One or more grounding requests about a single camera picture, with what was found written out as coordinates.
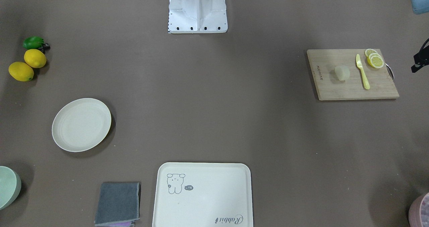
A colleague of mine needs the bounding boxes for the wooden cutting board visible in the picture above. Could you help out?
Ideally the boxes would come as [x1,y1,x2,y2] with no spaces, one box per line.
[307,49,399,101]

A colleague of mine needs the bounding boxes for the grey folded cloth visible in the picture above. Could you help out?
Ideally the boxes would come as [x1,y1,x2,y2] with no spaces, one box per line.
[95,182,140,227]

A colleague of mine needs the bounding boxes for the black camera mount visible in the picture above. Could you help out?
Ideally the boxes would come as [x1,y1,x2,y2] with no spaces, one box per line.
[411,39,429,73]

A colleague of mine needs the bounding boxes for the yellow plastic knife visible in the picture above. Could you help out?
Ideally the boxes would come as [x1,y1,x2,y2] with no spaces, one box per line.
[355,54,370,90]

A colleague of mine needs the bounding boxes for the lemon slices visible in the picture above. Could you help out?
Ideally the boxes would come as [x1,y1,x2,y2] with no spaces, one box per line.
[364,48,385,69]

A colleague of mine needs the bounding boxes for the pink bowl with ice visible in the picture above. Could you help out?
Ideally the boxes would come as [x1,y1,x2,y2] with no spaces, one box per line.
[409,193,429,227]

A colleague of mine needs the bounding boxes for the round cream plate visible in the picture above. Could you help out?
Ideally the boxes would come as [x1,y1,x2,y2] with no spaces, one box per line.
[52,98,112,153]

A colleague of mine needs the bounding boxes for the cream rectangular tray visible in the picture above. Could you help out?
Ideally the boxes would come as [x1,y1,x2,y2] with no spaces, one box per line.
[152,162,253,227]

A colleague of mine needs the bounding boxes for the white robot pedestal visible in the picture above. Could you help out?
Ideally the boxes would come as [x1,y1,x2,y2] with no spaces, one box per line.
[168,0,228,34]

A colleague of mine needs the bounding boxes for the green toy pepper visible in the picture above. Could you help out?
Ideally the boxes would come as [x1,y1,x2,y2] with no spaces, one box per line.
[22,36,51,52]

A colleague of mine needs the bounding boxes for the yellow lemon near pepper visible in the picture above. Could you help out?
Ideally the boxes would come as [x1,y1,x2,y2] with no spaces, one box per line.
[23,49,47,68]

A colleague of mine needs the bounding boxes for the yellow lemon outer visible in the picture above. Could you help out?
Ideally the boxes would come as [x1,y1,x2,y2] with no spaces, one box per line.
[9,62,34,82]

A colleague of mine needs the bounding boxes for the mint green bowl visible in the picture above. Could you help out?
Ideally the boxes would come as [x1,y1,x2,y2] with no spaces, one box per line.
[0,166,21,210]

